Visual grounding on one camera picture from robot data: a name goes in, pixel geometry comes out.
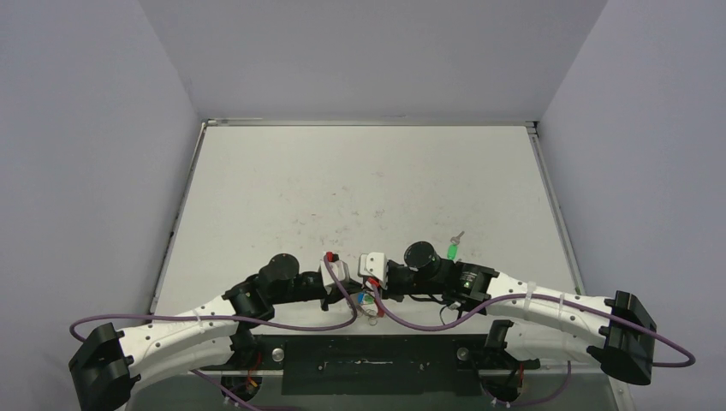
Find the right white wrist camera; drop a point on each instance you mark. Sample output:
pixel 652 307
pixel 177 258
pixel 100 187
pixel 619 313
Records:
pixel 374 265

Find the large keyring with red sleeve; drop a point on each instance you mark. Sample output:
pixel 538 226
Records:
pixel 373 313

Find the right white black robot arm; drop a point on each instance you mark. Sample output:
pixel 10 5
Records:
pixel 615 333

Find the green capped key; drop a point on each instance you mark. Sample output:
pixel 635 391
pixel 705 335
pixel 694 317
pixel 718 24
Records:
pixel 454 243

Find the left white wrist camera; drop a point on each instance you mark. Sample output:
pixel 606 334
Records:
pixel 333 271

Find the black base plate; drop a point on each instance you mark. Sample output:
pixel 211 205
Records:
pixel 378 365

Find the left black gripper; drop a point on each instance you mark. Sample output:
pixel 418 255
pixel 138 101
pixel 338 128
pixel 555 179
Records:
pixel 330 294

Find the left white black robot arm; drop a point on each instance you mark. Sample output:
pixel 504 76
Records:
pixel 111 364

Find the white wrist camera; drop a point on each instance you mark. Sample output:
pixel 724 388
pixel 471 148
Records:
pixel 333 271
pixel 374 265

